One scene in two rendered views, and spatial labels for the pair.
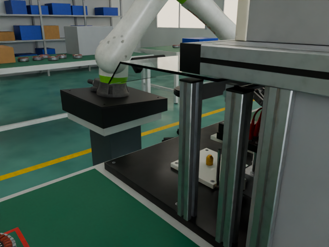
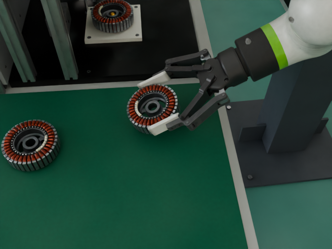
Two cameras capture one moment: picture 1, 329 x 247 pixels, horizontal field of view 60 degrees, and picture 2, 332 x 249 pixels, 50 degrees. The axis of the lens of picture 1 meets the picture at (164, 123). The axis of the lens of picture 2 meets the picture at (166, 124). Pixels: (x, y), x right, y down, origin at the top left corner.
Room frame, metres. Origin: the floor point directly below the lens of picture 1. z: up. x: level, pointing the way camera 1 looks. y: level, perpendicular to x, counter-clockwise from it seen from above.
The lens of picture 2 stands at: (1.47, -0.88, 1.39)
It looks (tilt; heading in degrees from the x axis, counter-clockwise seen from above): 52 degrees down; 127
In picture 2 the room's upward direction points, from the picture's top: straight up
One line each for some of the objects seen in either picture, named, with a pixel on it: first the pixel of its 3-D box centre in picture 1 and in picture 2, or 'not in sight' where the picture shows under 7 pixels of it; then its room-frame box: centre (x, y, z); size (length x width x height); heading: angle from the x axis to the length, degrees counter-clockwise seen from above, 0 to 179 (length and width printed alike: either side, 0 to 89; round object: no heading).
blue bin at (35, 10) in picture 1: (35, 10); not in sight; (6.52, 2.74, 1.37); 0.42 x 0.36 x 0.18; 44
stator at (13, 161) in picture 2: not in sight; (31, 144); (0.99, -0.71, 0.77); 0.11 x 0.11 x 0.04
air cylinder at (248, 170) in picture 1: (257, 179); not in sight; (0.59, -0.22, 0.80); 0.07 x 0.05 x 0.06; 131
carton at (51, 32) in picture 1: (47, 32); not in sight; (6.66, 2.60, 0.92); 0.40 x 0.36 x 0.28; 42
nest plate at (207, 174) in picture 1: (209, 165); not in sight; (0.69, -0.12, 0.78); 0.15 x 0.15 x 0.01; 41
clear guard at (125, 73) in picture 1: (193, 75); not in sight; (0.63, -0.06, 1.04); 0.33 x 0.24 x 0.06; 41
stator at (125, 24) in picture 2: not in sight; (112, 15); (0.85, -0.30, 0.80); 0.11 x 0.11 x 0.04
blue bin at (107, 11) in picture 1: (106, 11); not in sight; (7.65, 1.46, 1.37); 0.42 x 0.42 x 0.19; 42
